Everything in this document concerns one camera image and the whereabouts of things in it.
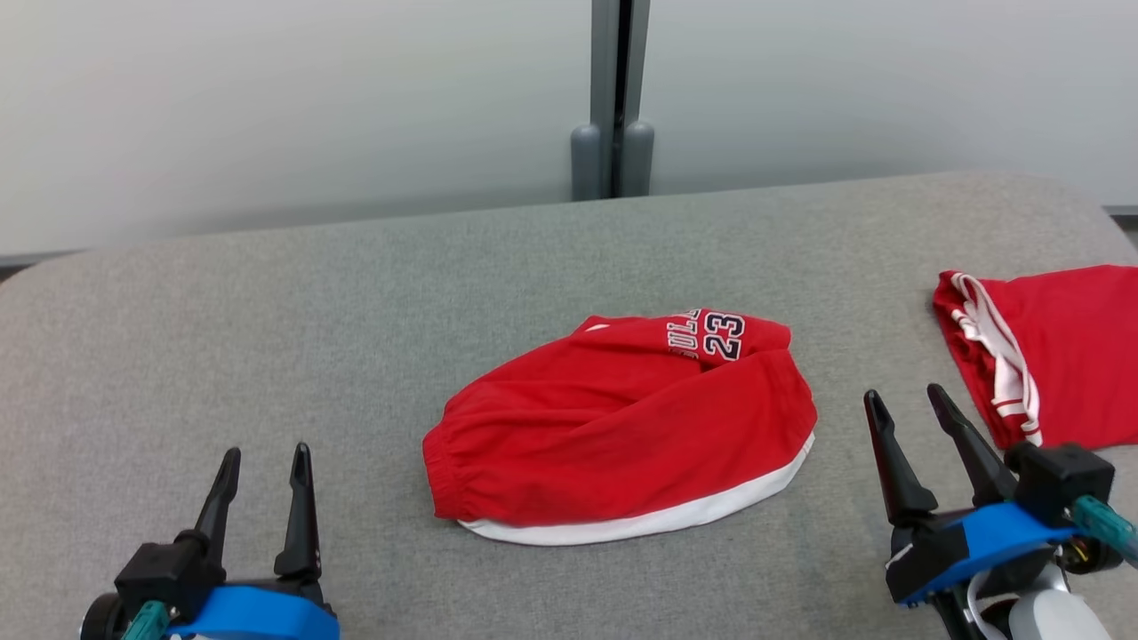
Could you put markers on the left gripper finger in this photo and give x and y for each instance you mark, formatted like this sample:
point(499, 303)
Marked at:
point(224, 498)
point(300, 516)

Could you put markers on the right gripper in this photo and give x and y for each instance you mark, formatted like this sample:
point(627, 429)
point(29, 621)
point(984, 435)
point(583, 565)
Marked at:
point(925, 556)

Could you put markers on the red white basketball jersey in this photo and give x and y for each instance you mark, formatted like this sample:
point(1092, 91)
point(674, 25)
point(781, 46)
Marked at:
point(1076, 356)

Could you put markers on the right white grey robot arm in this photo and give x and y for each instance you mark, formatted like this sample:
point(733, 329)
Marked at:
point(1053, 618)

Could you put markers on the grey fabric upholstered platform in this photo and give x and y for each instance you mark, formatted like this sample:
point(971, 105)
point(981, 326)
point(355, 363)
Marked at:
point(356, 356)

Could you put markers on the red basketball shorts white hem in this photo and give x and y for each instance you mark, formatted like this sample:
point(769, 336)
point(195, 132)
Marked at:
point(622, 427)

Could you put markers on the right blue camera bracket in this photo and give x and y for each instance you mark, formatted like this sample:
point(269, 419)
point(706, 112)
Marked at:
point(996, 533)

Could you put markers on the blue camera bracket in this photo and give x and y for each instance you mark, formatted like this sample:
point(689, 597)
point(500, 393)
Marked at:
point(258, 618)
point(996, 533)

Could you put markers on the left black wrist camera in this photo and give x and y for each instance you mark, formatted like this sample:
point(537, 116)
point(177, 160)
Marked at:
point(160, 569)

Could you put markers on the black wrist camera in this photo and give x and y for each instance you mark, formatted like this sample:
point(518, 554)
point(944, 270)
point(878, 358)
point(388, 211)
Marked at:
point(1062, 480)
point(160, 569)

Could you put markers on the left blue camera bracket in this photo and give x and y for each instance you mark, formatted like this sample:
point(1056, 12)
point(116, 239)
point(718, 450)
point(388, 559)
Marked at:
point(258, 618)

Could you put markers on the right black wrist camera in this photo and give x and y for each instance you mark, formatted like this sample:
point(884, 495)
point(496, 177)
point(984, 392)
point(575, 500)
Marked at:
point(1062, 480)

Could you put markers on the grey cylindrical post bumper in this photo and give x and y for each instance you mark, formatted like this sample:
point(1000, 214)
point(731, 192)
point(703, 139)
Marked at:
point(637, 160)
point(585, 164)

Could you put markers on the grey partition frame post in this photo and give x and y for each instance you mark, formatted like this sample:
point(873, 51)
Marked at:
point(613, 62)

